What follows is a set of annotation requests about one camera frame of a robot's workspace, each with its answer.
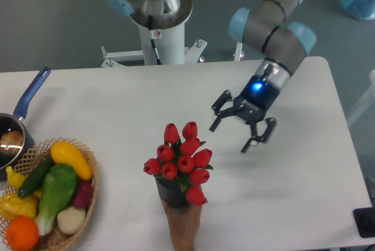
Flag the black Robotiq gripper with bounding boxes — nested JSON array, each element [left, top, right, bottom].
[[209, 75, 280, 154]]

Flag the red tulip bouquet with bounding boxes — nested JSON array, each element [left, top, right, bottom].
[[143, 121, 213, 206]]

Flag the dark grey ribbed vase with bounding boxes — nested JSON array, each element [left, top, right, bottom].
[[155, 178, 189, 213]]

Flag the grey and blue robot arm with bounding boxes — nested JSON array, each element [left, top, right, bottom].
[[105, 0, 316, 151]]

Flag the person's fingertip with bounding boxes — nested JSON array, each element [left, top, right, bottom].
[[162, 201, 202, 251]]

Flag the black device at edge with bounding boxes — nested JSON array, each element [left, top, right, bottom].
[[353, 207, 375, 238]]

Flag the purple red radish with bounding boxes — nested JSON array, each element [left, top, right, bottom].
[[72, 181, 93, 209]]

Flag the yellow squash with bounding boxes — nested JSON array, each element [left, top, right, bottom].
[[50, 141, 93, 181]]

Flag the green bok choy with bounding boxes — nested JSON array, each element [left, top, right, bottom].
[[35, 164, 77, 236]]

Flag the white garlic bulb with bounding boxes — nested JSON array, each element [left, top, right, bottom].
[[57, 206, 86, 235]]

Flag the dark green cucumber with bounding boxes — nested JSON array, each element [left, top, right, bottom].
[[18, 155, 55, 198]]

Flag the woven wicker basket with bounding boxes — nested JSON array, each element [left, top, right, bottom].
[[13, 137, 99, 250]]

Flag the brown bread in pan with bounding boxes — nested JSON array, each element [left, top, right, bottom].
[[1, 131, 23, 156]]

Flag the orange fruit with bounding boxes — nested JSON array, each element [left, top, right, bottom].
[[6, 216, 39, 250]]

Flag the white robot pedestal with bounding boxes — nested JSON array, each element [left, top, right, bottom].
[[100, 22, 246, 68]]

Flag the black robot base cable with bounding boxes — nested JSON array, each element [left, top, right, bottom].
[[147, 15, 162, 65]]

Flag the blue handled saucepan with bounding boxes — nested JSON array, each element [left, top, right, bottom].
[[1, 67, 51, 181]]

